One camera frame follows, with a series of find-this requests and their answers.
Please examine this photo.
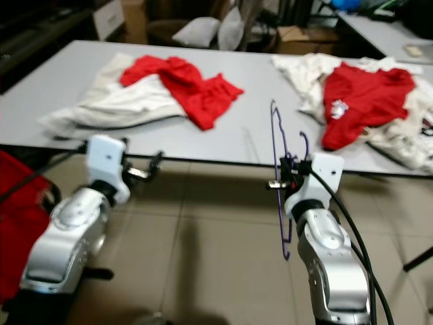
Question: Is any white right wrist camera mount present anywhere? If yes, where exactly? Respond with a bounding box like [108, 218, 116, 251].
[286, 152, 344, 216]

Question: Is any tall cardboard box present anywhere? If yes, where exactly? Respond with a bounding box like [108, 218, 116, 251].
[122, 0, 151, 45]

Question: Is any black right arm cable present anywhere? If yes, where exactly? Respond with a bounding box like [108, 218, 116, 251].
[310, 168, 394, 325]

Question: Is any cream cotton garment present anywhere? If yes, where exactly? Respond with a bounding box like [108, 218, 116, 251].
[271, 53, 346, 126]

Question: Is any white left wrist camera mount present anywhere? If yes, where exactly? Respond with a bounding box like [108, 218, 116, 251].
[87, 134, 129, 204]

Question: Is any open cardboard box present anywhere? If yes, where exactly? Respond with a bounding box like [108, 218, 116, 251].
[277, 26, 339, 55]

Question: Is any red polo shirt white trim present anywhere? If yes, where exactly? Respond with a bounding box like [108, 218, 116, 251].
[0, 149, 62, 302]

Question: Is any wide grey pillow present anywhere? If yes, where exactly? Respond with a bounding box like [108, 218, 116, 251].
[171, 17, 221, 48]

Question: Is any white folded garment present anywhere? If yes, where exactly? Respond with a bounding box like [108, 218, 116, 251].
[39, 74, 193, 141]

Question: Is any red shirt white print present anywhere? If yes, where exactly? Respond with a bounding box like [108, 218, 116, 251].
[321, 62, 417, 151]

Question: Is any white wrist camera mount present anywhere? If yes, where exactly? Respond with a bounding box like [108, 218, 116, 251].
[286, 152, 344, 216]
[87, 134, 129, 204]

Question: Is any plain red polo shirt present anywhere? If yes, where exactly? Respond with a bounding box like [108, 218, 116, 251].
[120, 56, 244, 131]

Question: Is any black metal table leg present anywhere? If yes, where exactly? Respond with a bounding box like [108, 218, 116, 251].
[403, 247, 433, 273]

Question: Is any white flat box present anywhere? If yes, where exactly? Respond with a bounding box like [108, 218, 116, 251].
[93, 0, 126, 41]

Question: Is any narrow grey pillow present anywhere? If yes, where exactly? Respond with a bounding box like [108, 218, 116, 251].
[218, 7, 244, 51]

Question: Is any purple plastic hanger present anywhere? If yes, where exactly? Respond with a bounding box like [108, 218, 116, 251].
[269, 100, 312, 260]

